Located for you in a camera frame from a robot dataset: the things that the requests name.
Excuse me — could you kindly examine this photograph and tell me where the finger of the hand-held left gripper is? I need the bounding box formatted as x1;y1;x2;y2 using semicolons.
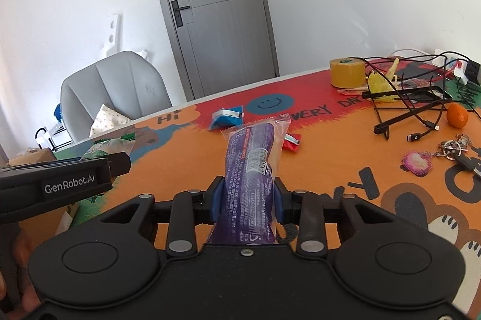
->
107;152;132;178

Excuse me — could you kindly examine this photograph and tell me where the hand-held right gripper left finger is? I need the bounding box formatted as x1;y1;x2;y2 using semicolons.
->
100;175;226;257

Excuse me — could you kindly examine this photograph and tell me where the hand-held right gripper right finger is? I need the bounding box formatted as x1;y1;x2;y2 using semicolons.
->
274;178;429;258

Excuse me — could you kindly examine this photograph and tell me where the green and white snack packet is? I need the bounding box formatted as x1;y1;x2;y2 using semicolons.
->
81;133;136;161

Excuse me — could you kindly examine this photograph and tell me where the purple snack packet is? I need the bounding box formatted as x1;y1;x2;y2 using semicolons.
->
206;117;292;246

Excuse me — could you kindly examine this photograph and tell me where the person's left hand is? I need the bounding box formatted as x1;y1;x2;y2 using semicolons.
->
0;226;43;314

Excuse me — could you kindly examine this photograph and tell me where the white patterned cushion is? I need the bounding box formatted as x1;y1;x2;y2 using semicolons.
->
89;104;133;139

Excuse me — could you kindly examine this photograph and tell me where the black metal rack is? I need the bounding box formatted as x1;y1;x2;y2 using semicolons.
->
35;125;74;152

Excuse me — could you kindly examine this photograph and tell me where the red snack packet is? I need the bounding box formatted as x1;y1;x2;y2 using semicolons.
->
283;132;302;152

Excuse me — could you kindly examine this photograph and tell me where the grey armchair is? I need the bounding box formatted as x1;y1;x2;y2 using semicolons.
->
61;50;174;144

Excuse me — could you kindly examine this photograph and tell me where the blue snack packet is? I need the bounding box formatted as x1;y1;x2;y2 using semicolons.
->
210;105;246;132

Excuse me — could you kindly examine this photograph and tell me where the white foam board with holes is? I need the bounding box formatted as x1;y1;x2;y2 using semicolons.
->
100;14;123;60

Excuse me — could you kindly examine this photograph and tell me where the yellow tape roll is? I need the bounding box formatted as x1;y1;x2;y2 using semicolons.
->
329;57;366;88

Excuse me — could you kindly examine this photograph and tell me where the yellow plastic toy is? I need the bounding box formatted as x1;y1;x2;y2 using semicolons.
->
366;59;405;103

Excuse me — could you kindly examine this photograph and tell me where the grey door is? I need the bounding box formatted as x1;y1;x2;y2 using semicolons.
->
146;0;281;101

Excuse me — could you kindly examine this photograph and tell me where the bunch of keys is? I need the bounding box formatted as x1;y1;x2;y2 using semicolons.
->
438;134;481;178

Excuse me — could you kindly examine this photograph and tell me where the tangerine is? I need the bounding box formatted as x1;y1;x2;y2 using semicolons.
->
446;103;469;128

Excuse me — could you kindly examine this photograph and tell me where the white power strip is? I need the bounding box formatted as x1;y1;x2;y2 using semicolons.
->
434;48;470;84

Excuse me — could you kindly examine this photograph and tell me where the black power adapter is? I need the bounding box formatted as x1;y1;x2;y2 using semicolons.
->
464;60;481;84

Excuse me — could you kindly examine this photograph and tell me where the pink keychain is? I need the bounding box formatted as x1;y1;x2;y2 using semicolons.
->
403;151;433;176

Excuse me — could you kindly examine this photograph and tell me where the black door handle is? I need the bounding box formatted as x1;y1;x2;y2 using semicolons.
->
171;0;192;28

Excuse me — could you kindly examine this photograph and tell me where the black cable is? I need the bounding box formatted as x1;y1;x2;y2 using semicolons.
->
363;51;481;144

